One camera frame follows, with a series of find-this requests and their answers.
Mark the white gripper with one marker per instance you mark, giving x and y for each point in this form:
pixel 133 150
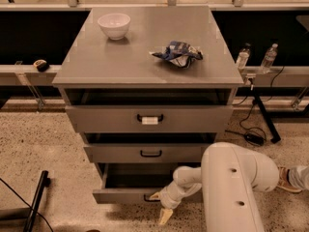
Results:
pixel 169 198

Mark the white bowl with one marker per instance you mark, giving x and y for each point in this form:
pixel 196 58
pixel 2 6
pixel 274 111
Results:
pixel 114 26

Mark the clear plastic bottle right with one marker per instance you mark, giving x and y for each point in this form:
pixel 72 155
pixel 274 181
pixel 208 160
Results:
pixel 269 58

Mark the beige sneaker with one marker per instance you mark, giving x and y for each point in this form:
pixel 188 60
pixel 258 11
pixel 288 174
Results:
pixel 283 182

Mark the grey drawer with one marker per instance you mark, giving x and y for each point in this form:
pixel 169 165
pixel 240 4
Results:
pixel 144 118
pixel 134 183
pixel 145 153

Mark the grey middle drawer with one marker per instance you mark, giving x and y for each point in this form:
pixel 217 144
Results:
pixel 145 153

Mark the clear plastic bottle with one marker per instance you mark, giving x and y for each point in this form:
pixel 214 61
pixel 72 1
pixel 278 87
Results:
pixel 269 58
pixel 243 56

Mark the grey drawer cabinet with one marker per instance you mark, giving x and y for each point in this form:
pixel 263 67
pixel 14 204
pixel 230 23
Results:
pixel 99 71

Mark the black power adapter with cable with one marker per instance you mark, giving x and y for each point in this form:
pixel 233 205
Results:
pixel 254 135

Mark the yellow black tape measure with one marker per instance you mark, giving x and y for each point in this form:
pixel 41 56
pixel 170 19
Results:
pixel 41 65

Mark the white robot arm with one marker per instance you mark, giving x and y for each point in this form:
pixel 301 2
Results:
pixel 228 177

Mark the crumpled blue chip bag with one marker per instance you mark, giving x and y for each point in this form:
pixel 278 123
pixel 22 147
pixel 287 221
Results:
pixel 180 54

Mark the grey bottom drawer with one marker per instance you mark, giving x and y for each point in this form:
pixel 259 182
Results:
pixel 134 183

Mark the grey top drawer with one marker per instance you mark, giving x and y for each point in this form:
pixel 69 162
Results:
pixel 144 118

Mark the light trouser leg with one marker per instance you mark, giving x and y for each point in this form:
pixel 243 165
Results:
pixel 299 177

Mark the clear plastic bottle left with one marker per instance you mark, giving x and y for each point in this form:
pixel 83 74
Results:
pixel 243 56

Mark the black stand bar left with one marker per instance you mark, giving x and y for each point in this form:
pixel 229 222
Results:
pixel 44 182

